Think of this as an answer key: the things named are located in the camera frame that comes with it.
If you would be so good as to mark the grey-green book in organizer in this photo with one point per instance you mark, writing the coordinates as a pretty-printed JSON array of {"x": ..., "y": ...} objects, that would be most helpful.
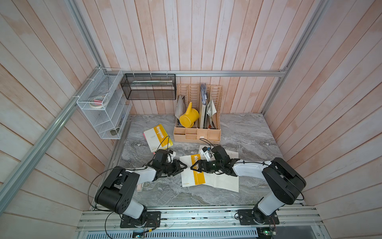
[{"x": 203, "y": 104}]

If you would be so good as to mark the peach plastic desk organizer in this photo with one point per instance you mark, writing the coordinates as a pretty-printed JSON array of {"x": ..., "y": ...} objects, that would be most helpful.
[{"x": 196, "y": 134}]

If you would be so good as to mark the aluminium frame rail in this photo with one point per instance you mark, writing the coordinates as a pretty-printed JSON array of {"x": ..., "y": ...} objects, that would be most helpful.
[{"x": 204, "y": 73}]

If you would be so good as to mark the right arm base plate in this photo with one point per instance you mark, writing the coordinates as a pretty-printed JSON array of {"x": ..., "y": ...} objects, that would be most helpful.
[{"x": 247, "y": 216}]

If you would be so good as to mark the cream lined notebook with holes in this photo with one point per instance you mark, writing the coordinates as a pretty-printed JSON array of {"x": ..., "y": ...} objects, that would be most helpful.
[{"x": 223, "y": 181}]

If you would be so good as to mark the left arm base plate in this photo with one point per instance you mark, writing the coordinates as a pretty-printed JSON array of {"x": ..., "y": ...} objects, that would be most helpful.
[{"x": 146, "y": 220}]

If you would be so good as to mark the cream notebook orange cover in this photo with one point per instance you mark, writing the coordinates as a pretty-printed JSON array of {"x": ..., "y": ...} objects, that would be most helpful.
[
  {"x": 188, "y": 176},
  {"x": 157, "y": 138}
]

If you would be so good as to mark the tape roll on shelf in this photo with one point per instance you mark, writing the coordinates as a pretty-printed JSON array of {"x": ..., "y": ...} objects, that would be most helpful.
[{"x": 98, "y": 102}]

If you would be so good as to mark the white wire wall shelf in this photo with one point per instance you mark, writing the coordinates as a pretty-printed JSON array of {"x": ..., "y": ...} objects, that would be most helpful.
[{"x": 108, "y": 122}]

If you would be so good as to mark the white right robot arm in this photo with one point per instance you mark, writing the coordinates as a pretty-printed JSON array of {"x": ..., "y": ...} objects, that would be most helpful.
[{"x": 285, "y": 183}]

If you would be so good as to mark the yellow plastic watering can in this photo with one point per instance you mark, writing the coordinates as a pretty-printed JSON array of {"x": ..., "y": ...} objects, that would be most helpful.
[{"x": 189, "y": 118}]

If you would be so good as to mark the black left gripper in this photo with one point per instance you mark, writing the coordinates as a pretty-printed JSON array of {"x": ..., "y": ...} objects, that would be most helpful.
[{"x": 177, "y": 167}]

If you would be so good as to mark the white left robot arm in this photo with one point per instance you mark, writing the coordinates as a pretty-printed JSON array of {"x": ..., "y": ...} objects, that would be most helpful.
[{"x": 116, "y": 192}]

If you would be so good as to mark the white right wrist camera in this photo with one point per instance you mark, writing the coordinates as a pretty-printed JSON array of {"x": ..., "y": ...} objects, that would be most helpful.
[{"x": 206, "y": 151}]

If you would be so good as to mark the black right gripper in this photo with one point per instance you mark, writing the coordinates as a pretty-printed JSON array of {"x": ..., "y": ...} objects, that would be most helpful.
[{"x": 201, "y": 163}]

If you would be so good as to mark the grey folder in organizer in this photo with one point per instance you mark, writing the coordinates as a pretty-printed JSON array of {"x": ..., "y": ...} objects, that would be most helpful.
[{"x": 180, "y": 107}]

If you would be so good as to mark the illustrated book in organizer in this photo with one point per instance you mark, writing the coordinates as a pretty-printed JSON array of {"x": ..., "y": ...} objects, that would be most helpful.
[{"x": 211, "y": 111}]

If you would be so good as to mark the black mesh wall basket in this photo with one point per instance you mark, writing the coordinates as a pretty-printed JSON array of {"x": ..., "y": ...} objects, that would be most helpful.
[{"x": 149, "y": 86}]

